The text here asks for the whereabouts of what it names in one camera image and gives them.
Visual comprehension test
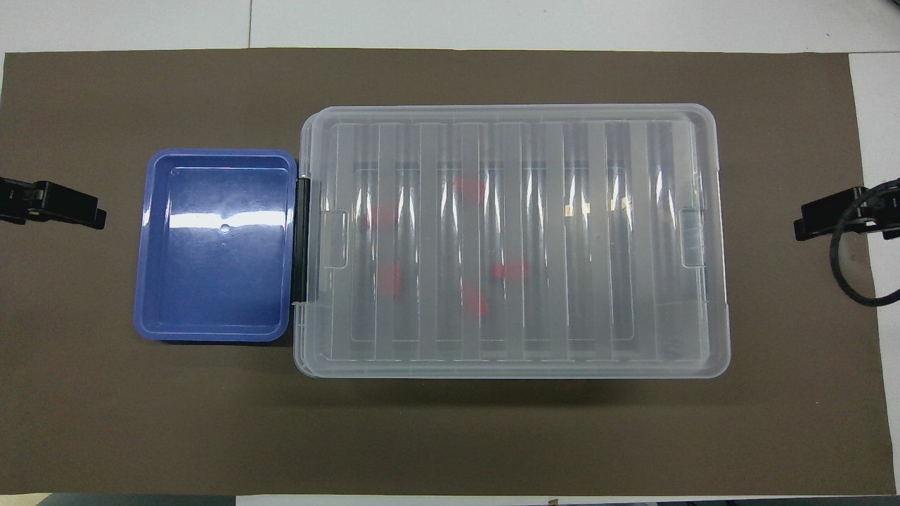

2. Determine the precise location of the clear ribbed box lid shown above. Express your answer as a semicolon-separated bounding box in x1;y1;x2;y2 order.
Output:
300;104;731;380

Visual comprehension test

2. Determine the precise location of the black box latch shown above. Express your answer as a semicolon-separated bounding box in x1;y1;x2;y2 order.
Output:
294;176;312;305

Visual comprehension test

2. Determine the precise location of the brown table mat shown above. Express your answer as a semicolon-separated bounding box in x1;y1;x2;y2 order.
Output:
0;48;897;497

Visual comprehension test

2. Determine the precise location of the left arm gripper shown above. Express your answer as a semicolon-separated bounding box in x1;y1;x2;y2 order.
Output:
0;177;108;230

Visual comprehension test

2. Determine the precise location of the clear plastic storage box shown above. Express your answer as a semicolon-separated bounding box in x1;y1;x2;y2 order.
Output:
293;105;732;380

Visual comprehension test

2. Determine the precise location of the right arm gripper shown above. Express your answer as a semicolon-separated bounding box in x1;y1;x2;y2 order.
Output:
794;180;900;242

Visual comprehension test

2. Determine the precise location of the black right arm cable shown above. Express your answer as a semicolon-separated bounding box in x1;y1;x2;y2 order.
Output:
830;179;900;307

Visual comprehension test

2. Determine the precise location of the blue plastic tray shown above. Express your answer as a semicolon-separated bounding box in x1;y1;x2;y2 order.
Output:
134;148;298;343

